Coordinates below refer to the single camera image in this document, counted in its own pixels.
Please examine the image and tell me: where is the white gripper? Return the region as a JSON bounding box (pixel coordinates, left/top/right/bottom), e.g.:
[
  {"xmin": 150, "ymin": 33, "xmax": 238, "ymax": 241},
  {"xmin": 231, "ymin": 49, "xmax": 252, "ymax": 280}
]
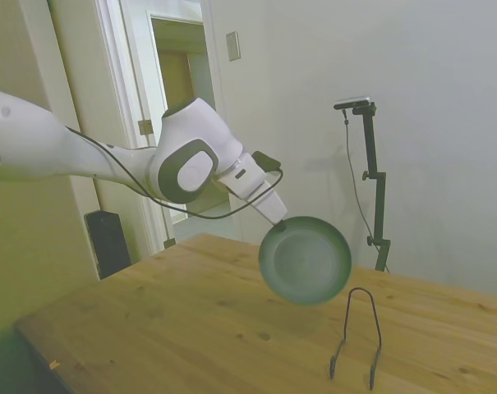
[{"xmin": 219, "ymin": 151, "xmax": 289, "ymax": 231}]

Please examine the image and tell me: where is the green round plate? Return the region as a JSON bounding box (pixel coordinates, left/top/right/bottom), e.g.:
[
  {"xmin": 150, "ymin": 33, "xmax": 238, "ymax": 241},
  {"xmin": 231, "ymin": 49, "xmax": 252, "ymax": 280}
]
[{"xmin": 257, "ymin": 215, "xmax": 353, "ymax": 306}]

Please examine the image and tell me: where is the black box unit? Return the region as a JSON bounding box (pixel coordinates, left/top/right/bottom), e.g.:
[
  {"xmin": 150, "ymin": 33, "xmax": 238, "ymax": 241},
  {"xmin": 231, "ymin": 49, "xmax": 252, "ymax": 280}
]
[{"xmin": 85, "ymin": 209, "xmax": 133, "ymax": 282}]

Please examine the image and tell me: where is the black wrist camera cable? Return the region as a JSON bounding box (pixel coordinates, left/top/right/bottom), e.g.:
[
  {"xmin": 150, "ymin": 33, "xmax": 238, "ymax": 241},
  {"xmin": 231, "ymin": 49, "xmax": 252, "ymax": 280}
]
[{"xmin": 64, "ymin": 126, "xmax": 285, "ymax": 220}]

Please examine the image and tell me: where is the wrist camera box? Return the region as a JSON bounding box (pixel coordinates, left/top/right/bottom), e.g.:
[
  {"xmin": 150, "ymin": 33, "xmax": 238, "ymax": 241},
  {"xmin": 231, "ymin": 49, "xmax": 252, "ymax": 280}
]
[{"xmin": 251, "ymin": 150, "xmax": 283, "ymax": 171}]

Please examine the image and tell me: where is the black camera stand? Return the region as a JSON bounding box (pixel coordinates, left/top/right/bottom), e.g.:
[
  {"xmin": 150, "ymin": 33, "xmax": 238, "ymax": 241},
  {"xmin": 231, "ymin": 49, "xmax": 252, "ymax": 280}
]
[{"xmin": 352, "ymin": 103, "xmax": 393, "ymax": 273}]

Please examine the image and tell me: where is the grey exterior camera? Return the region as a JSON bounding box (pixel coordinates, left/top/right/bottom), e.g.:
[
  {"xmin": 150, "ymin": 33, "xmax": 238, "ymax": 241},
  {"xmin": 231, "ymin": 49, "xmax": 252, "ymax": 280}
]
[{"xmin": 333, "ymin": 95, "xmax": 375, "ymax": 112}]

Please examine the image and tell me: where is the black wire plate stand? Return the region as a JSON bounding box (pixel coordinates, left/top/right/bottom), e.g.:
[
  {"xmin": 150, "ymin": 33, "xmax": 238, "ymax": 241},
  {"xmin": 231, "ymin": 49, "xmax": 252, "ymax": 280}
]
[{"xmin": 329, "ymin": 287, "xmax": 384, "ymax": 392}]

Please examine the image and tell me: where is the white door frame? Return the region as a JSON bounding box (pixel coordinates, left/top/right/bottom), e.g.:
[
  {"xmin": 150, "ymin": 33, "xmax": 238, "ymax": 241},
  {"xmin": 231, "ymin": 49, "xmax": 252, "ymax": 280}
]
[{"xmin": 92, "ymin": 0, "xmax": 229, "ymax": 264}]

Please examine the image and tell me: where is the white wall switch plate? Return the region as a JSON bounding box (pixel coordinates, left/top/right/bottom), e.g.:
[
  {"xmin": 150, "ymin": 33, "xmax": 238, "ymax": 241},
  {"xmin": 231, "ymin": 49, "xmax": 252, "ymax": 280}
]
[{"xmin": 225, "ymin": 30, "xmax": 242, "ymax": 63}]

